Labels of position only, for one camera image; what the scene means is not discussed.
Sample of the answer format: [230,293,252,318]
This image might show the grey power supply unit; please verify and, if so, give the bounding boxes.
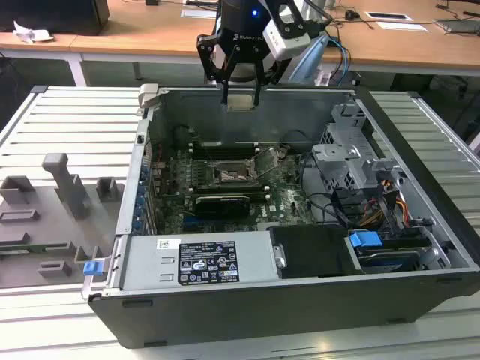
[120,229,282,293]

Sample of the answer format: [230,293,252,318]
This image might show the green motherboard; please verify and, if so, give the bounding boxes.
[149,142,341,236]

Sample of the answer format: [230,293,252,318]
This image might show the crumpled white paper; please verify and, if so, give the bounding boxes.
[12,20,54,45]

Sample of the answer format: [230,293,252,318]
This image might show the grey parts rack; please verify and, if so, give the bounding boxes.
[0,152,127,290]

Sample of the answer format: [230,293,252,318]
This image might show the dark hard disk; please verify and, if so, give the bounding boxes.
[354,245,423,274]

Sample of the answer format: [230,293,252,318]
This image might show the black plastic shroud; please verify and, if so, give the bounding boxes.
[268,223,363,281]

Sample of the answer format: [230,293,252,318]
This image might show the wooden desk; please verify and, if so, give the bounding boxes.
[0,0,480,87]

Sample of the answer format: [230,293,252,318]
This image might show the metal socket cover frame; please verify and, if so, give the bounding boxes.
[248,147,282,179]

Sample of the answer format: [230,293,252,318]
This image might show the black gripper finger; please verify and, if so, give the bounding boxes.
[196,33,241,107]
[250,44,281,109]

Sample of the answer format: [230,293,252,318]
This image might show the black computer box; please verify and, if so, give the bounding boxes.
[0,0,110,37]

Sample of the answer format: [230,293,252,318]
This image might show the silver square CPU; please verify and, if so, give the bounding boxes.
[226,94,258,112]

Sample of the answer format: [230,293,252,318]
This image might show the CPU socket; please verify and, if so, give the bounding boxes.
[210,159,262,187]

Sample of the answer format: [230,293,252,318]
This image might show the white desk cable hatch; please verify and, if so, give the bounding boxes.
[365,11,409,21]
[181,9,219,19]

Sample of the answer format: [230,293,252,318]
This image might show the yellow orange wire bundle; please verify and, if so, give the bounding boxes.
[358,178,410,230]

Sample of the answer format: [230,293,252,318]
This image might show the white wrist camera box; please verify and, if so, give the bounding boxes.
[261,14,313,62]

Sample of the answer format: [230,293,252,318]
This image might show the blue disk carrier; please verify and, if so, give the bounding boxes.
[347,230,383,249]

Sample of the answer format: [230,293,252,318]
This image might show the blue plastic case latch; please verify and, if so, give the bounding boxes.
[82,260,104,278]

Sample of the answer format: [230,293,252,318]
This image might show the black graphics card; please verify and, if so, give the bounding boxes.
[193,193,251,221]

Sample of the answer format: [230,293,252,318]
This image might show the green RAM stick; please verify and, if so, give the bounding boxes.
[193,190,268,204]

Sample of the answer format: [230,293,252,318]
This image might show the grey plastic case latch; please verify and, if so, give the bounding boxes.
[137,82,163,110]

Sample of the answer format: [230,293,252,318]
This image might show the dark grey PC case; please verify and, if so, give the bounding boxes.
[80,82,480,350]

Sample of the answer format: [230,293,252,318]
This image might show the silver metal drive cage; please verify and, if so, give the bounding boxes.
[310,101,404,196]

